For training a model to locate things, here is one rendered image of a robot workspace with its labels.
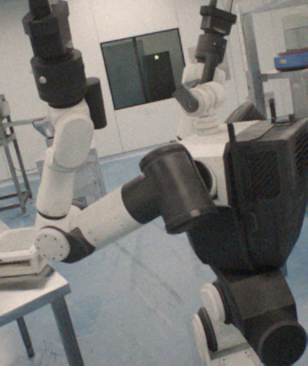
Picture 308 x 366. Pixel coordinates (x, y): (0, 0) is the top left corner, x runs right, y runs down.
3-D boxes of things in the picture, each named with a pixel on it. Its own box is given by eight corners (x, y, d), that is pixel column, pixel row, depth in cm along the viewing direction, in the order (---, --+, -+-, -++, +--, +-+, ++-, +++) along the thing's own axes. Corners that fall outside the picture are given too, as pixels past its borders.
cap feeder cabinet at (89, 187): (53, 229, 416) (34, 161, 399) (57, 213, 471) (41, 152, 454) (111, 216, 423) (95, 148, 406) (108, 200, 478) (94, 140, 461)
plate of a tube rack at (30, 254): (-31, 266, 131) (-32, 260, 131) (6, 234, 155) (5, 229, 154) (34, 259, 126) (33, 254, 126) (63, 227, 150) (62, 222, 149)
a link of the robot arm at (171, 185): (161, 235, 80) (218, 205, 74) (137, 238, 72) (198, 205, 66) (139, 184, 83) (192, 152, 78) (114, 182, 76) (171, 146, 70)
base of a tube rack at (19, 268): (-26, 278, 133) (-28, 273, 132) (10, 246, 156) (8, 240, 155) (39, 273, 127) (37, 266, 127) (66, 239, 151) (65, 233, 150)
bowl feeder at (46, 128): (38, 158, 415) (29, 123, 407) (42, 152, 450) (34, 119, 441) (84, 148, 420) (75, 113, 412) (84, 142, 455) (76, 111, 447)
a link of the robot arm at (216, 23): (245, 16, 116) (236, 56, 118) (225, 18, 124) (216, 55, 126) (211, 3, 110) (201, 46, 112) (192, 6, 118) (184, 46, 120)
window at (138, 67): (114, 110, 684) (99, 42, 658) (114, 110, 685) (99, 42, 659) (190, 94, 699) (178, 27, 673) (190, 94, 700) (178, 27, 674)
